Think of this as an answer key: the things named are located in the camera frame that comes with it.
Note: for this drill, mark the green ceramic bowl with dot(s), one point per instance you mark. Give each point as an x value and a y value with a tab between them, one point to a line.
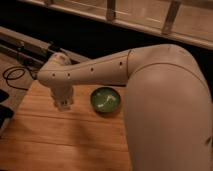
105	100

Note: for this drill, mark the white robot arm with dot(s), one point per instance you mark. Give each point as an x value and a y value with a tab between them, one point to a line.
168	109

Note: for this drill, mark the metal floor rail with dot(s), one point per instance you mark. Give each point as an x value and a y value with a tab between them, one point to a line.
30	46

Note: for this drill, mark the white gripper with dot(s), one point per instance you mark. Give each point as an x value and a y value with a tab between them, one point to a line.
61	93

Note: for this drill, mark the black object at left edge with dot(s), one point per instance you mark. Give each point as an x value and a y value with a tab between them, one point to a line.
5	112

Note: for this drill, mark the window frame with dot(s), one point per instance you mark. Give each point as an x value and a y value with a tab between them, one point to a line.
188	21

